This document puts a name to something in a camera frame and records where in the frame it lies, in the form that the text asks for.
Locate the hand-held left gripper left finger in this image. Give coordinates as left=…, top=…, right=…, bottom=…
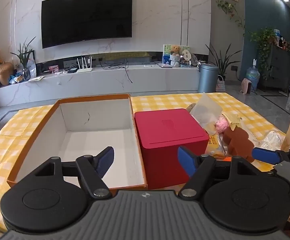
left=33, top=146, right=115, bottom=200

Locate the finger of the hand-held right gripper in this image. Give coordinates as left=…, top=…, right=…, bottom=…
left=252, top=147, right=290, bottom=165

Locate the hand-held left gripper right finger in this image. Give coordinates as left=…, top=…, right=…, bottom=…
left=177, top=146, right=257, bottom=200

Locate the brown felt toy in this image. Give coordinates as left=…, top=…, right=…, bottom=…
left=222, top=126, right=255, bottom=163

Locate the orange cardboard box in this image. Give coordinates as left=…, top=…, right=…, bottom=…
left=7, top=94, right=148, bottom=197

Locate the clear plastic bag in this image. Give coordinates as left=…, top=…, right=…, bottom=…
left=255, top=130, right=285, bottom=150

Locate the yellow snack packet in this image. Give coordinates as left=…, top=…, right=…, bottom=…
left=205, top=122, right=229, bottom=158

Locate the red box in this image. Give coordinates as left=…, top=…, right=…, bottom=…
left=134, top=108, right=210, bottom=190

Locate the yellow cleaning cloth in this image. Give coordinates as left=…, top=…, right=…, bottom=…
left=222, top=114, right=243, bottom=130

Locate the pink crochet pouch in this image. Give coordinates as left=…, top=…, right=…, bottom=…
left=215, top=116, right=232, bottom=133

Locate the white mesh bag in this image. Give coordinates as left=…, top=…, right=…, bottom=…
left=190, top=92, right=223, bottom=130

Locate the pink heater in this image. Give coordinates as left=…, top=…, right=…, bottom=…
left=241, top=78, right=253, bottom=95

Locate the marble television console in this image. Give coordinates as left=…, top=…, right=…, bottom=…
left=0, top=64, right=202, bottom=108

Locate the blue water jug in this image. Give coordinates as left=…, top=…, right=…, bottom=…
left=246, top=66, right=260, bottom=85

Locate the small woven bag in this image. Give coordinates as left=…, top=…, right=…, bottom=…
left=215, top=75, right=226, bottom=92

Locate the grey trash can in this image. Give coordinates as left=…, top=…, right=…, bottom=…
left=197, top=63, right=220, bottom=93

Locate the grey cabinet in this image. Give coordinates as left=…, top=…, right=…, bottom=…
left=267, top=44, right=290, bottom=90

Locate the white router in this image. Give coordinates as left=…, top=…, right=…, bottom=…
left=76, top=56, right=93, bottom=73

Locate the tall leafy potted plant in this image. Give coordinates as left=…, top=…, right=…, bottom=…
left=205, top=44, right=243, bottom=80

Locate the white round fan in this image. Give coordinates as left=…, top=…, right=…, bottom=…
left=181, top=49, right=192, bottom=67

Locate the teddy bear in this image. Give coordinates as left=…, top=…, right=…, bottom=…
left=170, top=45, right=182, bottom=67

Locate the printed photo board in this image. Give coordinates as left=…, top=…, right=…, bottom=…
left=162, top=44, right=190, bottom=65

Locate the trailing green plant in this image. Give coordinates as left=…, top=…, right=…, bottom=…
left=249, top=27, right=277, bottom=80

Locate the clear water bottle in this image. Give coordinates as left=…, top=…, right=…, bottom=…
left=27, top=57, right=37, bottom=78

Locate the gold vase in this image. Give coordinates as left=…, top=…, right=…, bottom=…
left=0, top=62, right=14, bottom=86

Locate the green potted plant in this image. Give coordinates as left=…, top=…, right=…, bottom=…
left=10, top=36, right=36, bottom=80

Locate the black television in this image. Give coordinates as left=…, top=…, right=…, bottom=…
left=41, top=0, right=133, bottom=49

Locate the hanging vine plant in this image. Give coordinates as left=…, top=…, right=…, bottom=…
left=215, top=0, right=247, bottom=37

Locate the black cable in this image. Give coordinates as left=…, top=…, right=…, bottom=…
left=100, top=59, right=133, bottom=84

